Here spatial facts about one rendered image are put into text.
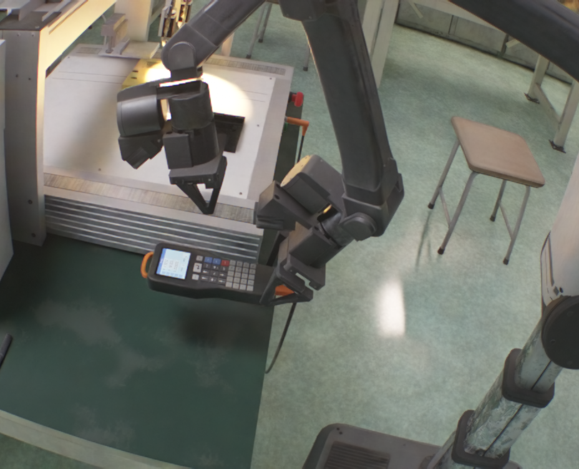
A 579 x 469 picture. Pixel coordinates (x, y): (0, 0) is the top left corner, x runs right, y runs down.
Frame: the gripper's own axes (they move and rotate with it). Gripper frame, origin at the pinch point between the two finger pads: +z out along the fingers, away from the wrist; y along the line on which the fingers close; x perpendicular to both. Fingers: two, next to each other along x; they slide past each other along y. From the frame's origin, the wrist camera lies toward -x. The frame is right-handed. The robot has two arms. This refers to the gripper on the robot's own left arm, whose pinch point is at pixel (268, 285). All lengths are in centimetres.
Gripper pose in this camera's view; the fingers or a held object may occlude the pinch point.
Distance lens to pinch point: 104.1
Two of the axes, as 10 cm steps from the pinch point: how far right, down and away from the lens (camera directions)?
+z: -6.3, 5.7, 5.3
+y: -0.7, 6.3, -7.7
